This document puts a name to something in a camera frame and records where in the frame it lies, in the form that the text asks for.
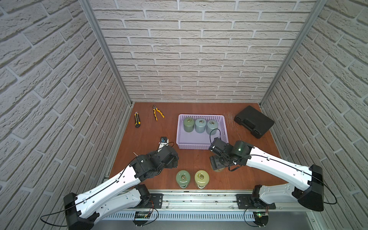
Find dark green canister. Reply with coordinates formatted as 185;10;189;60
183;117;195;133
175;170;191;189

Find yellow-green canister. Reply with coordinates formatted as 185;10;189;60
211;164;226;172
194;170;210;189

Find light blue canister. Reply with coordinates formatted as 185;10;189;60
206;120;219;135
195;118;207;133

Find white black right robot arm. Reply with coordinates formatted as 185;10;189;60
209;138;324;212

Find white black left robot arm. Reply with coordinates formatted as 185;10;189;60
64;145;179;230

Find lilac perforated plastic basket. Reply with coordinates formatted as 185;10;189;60
176;114;229;150

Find yellow black utility knife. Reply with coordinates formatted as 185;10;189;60
134;112;141;128

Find black plastic tool case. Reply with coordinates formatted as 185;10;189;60
234;105;275;139

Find yellow black pliers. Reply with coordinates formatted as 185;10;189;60
152;105;165;122

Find left controller board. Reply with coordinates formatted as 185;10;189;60
133;211;152;227

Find controller board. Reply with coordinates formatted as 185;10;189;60
253;212;269;228
133;211;152;227

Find right controller board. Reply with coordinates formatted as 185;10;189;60
253;212;269;228

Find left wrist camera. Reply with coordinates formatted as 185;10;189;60
157;137;169;151

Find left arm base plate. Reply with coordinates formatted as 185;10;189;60
133;193;163;209

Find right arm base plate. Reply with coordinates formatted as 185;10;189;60
236;194;276;210

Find aluminium frame post left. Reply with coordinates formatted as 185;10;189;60
80;0;133;107

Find aluminium frame post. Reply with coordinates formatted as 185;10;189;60
259;0;327;108
80;0;133;107

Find aluminium frame post right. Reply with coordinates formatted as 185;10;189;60
259;0;327;108

